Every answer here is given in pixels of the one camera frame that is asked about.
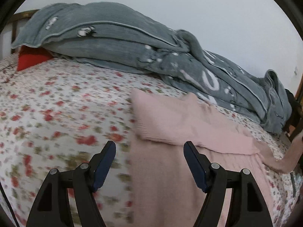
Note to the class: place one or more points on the red pillow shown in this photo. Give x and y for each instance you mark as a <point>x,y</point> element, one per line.
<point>30,58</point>

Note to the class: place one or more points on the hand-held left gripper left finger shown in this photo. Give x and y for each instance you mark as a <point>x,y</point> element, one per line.
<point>104,165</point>

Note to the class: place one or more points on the wooden headboard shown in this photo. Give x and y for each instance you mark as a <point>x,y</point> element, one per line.
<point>26,13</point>

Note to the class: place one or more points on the grey printed blanket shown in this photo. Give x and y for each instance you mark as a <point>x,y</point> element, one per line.
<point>123,45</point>

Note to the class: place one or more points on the wooden chair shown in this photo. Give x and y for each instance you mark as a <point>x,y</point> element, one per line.
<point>292,125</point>

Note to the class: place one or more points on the white wall socket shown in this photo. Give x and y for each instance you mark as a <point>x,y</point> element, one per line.
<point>296,71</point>

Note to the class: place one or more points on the pink knitted sweater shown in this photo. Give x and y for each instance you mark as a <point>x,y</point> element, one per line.
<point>165,182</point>

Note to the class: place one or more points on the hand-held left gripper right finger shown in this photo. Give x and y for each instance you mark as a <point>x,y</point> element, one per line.
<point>195,167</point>

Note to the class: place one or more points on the floral bed sheet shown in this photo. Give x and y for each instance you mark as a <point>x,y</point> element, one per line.
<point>59,111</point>

